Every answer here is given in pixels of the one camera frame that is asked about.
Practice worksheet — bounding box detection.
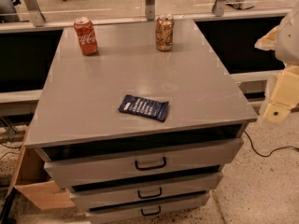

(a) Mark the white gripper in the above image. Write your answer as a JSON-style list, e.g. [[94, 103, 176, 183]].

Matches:
[[254, 2, 299, 124]]

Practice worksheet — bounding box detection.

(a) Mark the orange gold soda can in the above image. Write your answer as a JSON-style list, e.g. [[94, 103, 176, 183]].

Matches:
[[155, 14, 174, 51]]

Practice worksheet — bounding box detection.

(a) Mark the red cola can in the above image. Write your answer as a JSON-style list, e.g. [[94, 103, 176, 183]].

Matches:
[[74, 17, 98, 55]]

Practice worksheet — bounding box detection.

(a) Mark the dark blue snack packet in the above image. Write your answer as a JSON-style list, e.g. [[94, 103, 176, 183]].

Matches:
[[119, 95, 169, 122]]

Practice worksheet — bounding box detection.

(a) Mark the bottom grey drawer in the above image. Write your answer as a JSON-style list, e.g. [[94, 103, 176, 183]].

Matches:
[[86, 191, 209, 224]]

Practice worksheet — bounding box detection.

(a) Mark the grey drawer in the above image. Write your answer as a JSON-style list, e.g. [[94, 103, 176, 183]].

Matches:
[[44, 138, 243, 187], [86, 191, 209, 224], [70, 172, 223, 210]]

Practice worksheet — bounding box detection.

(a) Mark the grey drawer cabinet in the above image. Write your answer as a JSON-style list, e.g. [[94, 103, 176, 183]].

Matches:
[[23, 18, 259, 224]]

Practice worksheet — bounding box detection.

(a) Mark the top grey drawer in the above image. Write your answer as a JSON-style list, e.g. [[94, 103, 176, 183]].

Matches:
[[44, 138, 243, 187]]

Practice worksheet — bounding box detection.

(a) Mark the middle grey drawer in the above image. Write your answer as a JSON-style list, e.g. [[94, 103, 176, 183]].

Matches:
[[70, 172, 223, 210]]

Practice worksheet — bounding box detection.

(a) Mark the brown cardboard box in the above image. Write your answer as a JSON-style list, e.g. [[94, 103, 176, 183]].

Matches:
[[7, 129, 75, 210]]

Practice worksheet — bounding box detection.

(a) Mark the black floor cable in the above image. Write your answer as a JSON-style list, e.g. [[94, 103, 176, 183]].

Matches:
[[243, 130, 299, 159]]

